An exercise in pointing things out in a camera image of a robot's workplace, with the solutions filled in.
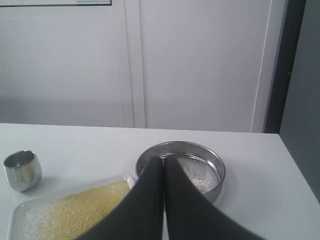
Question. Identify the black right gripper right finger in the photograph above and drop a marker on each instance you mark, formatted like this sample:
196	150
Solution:
190	216

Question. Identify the white rice grains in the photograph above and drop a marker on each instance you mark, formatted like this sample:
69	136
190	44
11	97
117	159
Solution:
203	182

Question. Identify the round steel mesh sieve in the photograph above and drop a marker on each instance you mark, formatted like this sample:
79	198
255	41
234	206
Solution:
190	155

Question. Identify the white rectangular tray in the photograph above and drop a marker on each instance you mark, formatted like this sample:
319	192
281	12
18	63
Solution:
16	221

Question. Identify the white cabinet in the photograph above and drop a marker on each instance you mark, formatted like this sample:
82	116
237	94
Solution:
160	64

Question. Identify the yellow grain mixture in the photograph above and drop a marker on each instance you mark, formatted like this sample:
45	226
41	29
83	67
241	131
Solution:
71	216

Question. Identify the stainless steel cup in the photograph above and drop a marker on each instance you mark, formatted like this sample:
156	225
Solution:
23	170

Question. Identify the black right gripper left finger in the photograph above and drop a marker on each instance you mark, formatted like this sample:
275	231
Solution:
140	214

